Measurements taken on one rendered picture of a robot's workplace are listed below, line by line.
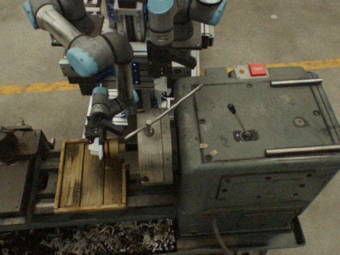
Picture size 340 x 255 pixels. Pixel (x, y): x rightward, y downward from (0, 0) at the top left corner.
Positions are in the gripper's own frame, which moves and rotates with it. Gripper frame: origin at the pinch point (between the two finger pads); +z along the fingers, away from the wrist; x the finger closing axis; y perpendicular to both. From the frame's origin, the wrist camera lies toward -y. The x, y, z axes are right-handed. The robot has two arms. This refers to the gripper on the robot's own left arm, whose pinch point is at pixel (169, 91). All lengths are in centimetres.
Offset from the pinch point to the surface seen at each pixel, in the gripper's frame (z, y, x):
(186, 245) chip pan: 85, -6, 12
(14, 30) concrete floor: 79, 140, -232
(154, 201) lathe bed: 51, 8, 10
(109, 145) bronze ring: 23.2, 24.9, 1.7
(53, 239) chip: 81, 59, 6
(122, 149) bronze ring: 24.7, 19.5, 2.8
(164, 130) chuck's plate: 12.3, 2.5, 7.0
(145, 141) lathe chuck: 14.3, 9.9, 10.3
